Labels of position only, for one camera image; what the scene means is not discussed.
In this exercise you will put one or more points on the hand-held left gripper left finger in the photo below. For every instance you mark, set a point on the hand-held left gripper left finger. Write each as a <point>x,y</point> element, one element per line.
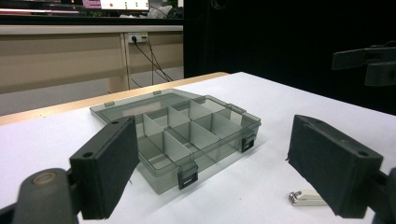
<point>106,168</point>

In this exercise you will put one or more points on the black curtain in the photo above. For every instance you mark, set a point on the black curtain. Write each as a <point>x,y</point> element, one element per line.
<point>280,40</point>

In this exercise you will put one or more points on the computer monitor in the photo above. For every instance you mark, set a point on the computer monitor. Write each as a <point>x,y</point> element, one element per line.
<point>124,3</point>

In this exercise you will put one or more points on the beige wooden desk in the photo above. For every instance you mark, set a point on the beige wooden desk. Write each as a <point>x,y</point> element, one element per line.
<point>62,59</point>

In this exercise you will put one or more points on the white wall power socket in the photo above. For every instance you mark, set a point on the white wall power socket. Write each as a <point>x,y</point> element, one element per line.
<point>137,36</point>

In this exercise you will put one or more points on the white crumpled bag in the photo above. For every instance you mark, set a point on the white crumpled bag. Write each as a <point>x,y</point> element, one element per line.
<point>159,11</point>

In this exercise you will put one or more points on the grey transparent compartment storage box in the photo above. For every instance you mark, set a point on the grey transparent compartment storage box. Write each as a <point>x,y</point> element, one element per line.
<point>186,133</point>

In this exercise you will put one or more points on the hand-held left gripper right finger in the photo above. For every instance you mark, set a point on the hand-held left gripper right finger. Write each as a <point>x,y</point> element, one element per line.
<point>330,168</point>

